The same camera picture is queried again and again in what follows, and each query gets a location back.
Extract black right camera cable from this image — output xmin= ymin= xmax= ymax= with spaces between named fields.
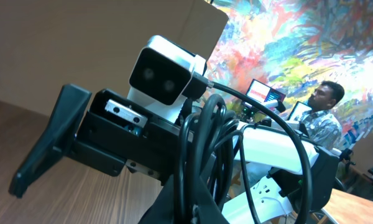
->
xmin=191 ymin=73 xmax=313 ymax=224

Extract seated man patterned shirt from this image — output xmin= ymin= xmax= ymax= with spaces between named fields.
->
xmin=293 ymin=81 xmax=344 ymax=150

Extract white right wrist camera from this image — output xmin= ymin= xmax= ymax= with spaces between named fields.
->
xmin=127 ymin=35 xmax=206 ymax=123

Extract black usb cables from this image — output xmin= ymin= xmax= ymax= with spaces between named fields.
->
xmin=173 ymin=93 xmax=262 ymax=224

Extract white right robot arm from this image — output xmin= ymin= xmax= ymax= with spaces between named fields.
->
xmin=9 ymin=84 xmax=338 ymax=223

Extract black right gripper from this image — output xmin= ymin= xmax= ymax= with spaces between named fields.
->
xmin=9 ymin=84 xmax=228 ymax=224

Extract cardboard panel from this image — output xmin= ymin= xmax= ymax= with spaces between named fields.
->
xmin=0 ymin=0 xmax=228 ymax=115

